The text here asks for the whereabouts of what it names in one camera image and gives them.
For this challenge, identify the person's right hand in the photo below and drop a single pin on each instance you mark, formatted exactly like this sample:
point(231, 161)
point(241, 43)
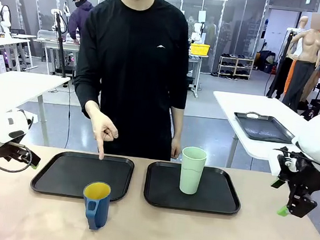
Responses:
point(101, 122)

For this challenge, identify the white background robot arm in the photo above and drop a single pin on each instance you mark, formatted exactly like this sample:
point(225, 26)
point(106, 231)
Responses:
point(4, 20)

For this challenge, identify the white side table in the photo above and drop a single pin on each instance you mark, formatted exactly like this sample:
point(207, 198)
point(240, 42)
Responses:
point(15, 82)
point(264, 105)

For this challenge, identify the shoe rack with shoes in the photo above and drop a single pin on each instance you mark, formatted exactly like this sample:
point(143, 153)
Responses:
point(235, 66)

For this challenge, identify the white background workbench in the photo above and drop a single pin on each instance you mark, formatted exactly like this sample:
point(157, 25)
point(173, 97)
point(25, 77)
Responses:
point(5, 41)

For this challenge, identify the pale green tall cup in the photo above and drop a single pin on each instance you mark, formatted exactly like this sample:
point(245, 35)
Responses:
point(191, 175)

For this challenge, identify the person's left forearm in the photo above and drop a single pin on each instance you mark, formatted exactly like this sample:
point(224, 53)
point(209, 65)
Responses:
point(176, 123)

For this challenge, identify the person in black shirt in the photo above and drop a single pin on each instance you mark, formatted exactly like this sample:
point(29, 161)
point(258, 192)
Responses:
point(134, 65)

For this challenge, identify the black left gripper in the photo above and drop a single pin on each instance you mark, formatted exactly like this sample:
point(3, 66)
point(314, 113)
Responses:
point(10, 152)

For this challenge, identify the person's left hand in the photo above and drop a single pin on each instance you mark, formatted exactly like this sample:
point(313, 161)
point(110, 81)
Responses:
point(175, 148)

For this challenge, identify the blue mug yellow inside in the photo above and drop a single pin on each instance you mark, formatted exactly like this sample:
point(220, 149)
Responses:
point(100, 211)

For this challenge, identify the person in purple jacket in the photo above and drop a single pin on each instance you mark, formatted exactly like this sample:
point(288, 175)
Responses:
point(77, 16)

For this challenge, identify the black plastic serving tray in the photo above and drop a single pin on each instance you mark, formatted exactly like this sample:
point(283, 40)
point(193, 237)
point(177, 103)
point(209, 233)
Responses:
point(215, 197)
point(85, 172)

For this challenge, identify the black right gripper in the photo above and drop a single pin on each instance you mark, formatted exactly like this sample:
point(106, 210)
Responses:
point(306, 175)

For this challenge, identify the beige mannequin with dark trousers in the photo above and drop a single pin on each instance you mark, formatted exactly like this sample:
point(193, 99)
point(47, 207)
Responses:
point(307, 55)

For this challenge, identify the yellow plastic crate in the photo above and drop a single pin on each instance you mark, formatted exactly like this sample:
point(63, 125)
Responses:
point(199, 49)

